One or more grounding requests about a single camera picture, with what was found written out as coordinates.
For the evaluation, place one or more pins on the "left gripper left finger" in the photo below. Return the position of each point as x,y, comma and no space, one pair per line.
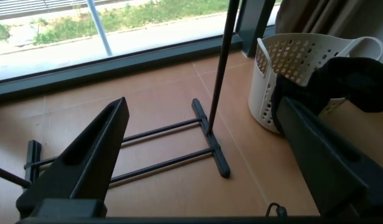
94,174

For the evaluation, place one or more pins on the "black clothes rack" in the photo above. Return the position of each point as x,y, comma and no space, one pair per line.
214,146

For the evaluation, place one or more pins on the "window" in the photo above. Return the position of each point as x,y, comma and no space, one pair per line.
116,67

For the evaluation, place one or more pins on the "white laundry basket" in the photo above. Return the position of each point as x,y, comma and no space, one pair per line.
291,53

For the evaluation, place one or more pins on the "heap of clothes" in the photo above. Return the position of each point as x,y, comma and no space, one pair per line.
350,84

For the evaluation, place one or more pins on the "brown curtain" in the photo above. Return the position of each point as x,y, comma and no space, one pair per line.
303,15

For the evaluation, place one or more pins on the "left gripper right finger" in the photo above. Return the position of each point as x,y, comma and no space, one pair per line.
334,174

